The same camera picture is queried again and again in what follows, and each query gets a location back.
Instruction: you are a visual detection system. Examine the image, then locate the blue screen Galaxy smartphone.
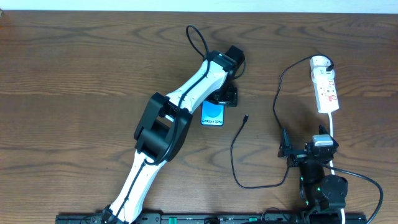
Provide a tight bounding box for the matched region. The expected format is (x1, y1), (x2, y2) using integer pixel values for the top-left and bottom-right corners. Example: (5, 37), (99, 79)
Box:
(200, 101), (224, 126)

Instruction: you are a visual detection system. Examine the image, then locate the white power strip cord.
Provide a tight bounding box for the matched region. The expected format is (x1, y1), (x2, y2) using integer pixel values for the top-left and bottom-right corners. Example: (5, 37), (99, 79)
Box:
(328, 112), (346, 224)

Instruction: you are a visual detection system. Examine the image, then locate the white power strip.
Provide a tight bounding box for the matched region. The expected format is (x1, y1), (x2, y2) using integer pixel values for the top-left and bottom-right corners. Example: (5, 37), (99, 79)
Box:
(311, 67), (339, 114)

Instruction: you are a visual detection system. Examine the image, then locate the white USB charger adapter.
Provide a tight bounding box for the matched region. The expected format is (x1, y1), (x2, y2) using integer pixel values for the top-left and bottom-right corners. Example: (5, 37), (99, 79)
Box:
(310, 55), (334, 72)

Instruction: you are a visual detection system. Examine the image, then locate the black left camera cable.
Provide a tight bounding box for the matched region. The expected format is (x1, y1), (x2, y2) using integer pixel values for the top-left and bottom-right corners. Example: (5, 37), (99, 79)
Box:
(105, 24), (211, 224)

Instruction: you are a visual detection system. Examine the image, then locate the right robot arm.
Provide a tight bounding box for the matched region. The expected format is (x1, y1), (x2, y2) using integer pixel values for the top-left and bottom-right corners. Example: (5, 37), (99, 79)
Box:
(278, 126), (348, 223)

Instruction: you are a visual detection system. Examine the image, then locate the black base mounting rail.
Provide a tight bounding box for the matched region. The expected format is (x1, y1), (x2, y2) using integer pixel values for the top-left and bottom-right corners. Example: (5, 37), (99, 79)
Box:
(55, 212), (368, 224)

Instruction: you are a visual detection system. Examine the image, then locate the black camera cable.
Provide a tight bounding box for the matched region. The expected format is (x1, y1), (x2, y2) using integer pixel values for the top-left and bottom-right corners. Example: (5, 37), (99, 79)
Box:
(105, 24), (211, 224)
(310, 152), (384, 224)

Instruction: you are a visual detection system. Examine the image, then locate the black right camera cable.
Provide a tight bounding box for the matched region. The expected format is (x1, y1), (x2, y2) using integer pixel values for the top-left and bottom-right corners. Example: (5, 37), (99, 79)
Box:
(310, 152), (384, 224)

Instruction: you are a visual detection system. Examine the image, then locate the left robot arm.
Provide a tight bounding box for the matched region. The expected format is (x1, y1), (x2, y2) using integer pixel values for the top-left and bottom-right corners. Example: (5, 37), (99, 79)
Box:
(101, 45), (245, 223)

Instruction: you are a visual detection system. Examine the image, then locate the black USB charging cable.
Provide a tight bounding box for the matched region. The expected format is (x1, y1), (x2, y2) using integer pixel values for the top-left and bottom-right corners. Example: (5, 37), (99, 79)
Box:
(229, 54), (335, 190)

